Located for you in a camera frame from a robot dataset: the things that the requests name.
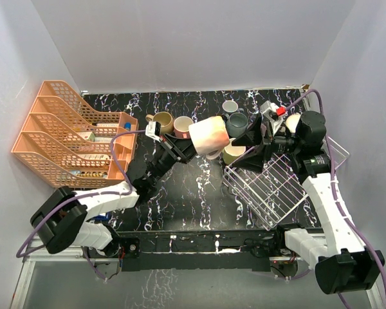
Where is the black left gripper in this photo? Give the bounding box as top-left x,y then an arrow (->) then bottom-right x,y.
148,133 -> 207,185

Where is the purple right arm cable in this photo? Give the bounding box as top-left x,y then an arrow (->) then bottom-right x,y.
282,89 -> 386,309

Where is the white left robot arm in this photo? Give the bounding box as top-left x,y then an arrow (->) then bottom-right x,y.
30,134 -> 197,257

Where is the yellow green mug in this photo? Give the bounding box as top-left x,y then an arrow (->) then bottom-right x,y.
223,138 -> 246,165

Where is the salmon pink speckled mug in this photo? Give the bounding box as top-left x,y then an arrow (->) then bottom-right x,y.
188,116 -> 230,160

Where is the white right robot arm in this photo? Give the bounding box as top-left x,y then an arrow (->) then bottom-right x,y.
233,111 -> 385,294

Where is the blue cap bottle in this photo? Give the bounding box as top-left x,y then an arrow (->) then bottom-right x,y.
124,122 -> 131,131

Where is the orange plastic file organizer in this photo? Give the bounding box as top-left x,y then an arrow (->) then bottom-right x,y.
12,80 -> 139,189

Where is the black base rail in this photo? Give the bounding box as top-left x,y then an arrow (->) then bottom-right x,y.
83,230 -> 309,273

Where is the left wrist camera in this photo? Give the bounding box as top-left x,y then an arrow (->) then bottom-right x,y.
145,121 -> 161,140

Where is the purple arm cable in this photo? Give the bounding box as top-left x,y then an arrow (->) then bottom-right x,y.
282,89 -> 386,309
16,129 -> 149,284

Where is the aluminium frame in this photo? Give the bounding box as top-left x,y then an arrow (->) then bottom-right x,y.
11,246 -> 385,308

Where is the green white box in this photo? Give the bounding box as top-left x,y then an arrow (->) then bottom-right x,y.
77,131 -> 95,142

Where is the brown ceramic mug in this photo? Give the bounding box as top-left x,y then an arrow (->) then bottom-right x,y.
145,111 -> 174,135

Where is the cream floral mug green inside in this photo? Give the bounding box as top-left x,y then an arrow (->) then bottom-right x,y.
285,113 -> 301,133

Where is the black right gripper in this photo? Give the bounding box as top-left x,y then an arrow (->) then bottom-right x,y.
231,113 -> 303,173

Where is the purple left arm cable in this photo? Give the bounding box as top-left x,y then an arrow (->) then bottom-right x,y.
16,129 -> 149,284

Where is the white wire dish rack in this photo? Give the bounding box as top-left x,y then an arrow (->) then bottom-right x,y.
222,135 -> 350,231

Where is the grey green mug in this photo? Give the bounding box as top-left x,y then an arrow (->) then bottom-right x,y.
226,113 -> 248,138

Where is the small white grey mug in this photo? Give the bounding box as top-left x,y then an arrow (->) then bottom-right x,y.
221,100 -> 244,116

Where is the pink mug cream inside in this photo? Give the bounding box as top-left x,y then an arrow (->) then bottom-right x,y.
174,116 -> 194,139

